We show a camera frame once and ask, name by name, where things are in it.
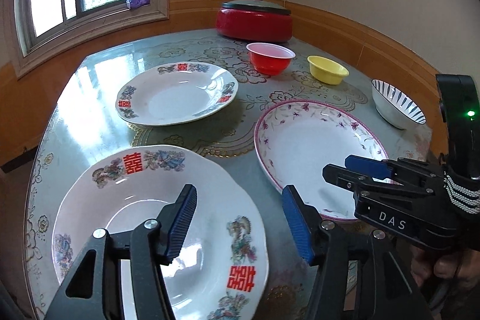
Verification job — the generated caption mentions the white bowl blue leaf pattern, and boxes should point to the white bowl blue leaf pattern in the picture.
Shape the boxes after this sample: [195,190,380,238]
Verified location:
[371,79,426,130]

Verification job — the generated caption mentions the white plate red characters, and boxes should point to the white plate red characters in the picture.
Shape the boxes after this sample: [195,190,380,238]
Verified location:
[115,62,239,127]
[46,145,269,319]

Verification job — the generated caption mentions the white plate pink floral rim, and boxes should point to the white plate pink floral rim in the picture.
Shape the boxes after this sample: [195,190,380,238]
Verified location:
[254,100,388,223]

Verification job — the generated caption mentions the yellow plastic bowl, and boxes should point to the yellow plastic bowl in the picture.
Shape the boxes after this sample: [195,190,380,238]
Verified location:
[307,55,349,85]

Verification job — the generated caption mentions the red plastic bowl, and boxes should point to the red plastic bowl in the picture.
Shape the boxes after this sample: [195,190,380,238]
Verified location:
[247,42,296,76]

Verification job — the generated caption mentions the person's right hand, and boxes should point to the person's right hand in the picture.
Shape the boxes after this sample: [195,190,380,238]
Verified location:
[410,245,479,292]

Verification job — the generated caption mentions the floral lace table cover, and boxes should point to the floral lace table cover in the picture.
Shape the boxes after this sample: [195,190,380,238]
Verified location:
[25,29,432,319]

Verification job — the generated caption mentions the red electric pot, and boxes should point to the red electric pot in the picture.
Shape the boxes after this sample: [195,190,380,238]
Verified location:
[216,8,293,43]

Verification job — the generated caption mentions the grey pot lid red knob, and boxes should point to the grey pot lid red knob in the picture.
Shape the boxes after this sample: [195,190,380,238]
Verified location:
[221,0,291,15]

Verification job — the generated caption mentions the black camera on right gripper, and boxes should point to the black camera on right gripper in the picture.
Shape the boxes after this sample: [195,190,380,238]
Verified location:
[435,74,479,180]

